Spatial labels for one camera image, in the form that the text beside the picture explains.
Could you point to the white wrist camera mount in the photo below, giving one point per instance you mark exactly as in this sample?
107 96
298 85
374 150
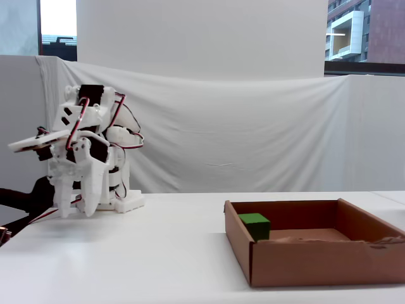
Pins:
38 142

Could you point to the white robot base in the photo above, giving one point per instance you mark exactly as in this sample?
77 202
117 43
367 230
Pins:
129 202

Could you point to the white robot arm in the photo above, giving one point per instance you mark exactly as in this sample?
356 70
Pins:
120 133

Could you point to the brown cardboard box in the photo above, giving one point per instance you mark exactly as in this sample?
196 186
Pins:
310 263

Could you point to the green cube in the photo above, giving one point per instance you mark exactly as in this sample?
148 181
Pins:
257 226

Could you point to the window with building view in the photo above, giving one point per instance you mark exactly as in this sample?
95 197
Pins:
379 31

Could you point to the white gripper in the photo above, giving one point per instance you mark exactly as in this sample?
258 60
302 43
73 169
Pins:
92 177

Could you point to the white backdrop cloth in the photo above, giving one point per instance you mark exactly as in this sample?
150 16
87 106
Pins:
269 133

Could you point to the window with grey view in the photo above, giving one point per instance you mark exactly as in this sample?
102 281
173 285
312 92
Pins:
19 25

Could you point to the black table clamp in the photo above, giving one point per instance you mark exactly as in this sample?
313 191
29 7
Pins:
41 193

